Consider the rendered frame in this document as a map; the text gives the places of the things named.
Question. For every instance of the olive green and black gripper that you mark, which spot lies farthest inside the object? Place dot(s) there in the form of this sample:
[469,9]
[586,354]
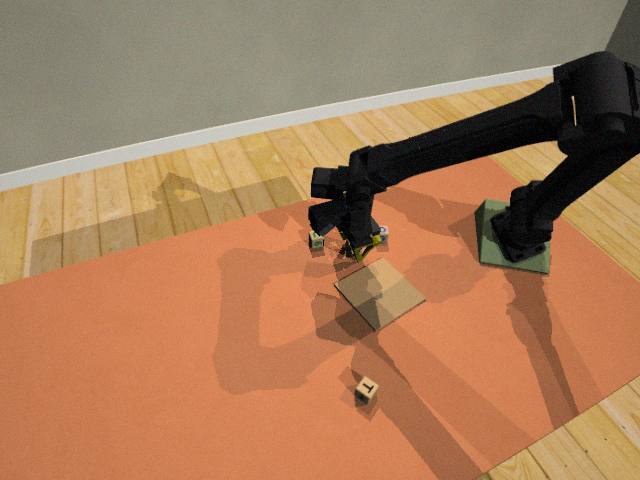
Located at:
[361,238]

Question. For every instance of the beige letter block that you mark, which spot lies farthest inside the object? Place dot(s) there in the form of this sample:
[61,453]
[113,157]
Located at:
[384,234]
[315,240]
[349,249]
[366,390]

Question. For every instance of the beige flat mat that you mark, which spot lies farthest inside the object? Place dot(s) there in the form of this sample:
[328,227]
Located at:
[379,293]

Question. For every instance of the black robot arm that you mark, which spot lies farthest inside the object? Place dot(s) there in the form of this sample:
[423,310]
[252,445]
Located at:
[604,115]

